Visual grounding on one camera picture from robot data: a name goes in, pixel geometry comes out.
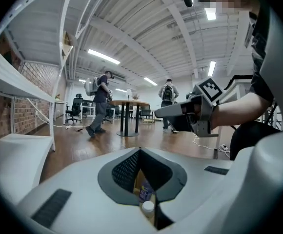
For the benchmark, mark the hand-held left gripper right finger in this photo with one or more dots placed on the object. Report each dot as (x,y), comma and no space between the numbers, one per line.
(195,199)

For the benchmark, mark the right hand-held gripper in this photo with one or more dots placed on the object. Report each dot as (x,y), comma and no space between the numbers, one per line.
(208,91)

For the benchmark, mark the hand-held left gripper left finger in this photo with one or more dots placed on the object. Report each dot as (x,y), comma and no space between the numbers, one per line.
(83,203)

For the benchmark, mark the white-capped plastic bottle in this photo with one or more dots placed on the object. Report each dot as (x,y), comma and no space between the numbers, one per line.
(148,206)

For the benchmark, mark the brown cardboard box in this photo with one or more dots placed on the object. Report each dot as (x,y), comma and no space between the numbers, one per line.
(137,181)

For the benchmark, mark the person's right forearm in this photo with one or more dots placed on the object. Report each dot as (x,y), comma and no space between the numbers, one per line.
(234,113)

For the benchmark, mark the black office chair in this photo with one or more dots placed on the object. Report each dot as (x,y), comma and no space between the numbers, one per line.
(146,111)
(114,111)
(75,106)

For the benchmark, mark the ceiling light panel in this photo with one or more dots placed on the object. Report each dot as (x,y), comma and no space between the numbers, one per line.
(82,80)
(150,81)
(103,56)
(210,13)
(120,90)
(211,68)

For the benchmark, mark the dried plant in pot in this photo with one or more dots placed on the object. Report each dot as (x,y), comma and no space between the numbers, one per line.
(135,97)

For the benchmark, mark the round wooden table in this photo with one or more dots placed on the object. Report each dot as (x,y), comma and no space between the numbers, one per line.
(129,103)

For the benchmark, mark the white table lamp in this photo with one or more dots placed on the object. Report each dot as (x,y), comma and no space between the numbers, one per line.
(129,92)

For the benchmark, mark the person's black trousers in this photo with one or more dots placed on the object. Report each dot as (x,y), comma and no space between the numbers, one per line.
(251,138)

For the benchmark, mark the white metal shelf rack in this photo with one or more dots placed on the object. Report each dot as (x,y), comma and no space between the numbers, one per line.
(14,160)

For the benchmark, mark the person's black shirt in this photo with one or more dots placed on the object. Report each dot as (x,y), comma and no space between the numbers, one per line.
(261,57)

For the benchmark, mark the white office desk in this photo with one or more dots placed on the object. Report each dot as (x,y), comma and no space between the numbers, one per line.
(59,102)

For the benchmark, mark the small potted plant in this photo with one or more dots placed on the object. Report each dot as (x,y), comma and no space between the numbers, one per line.
(57,97)

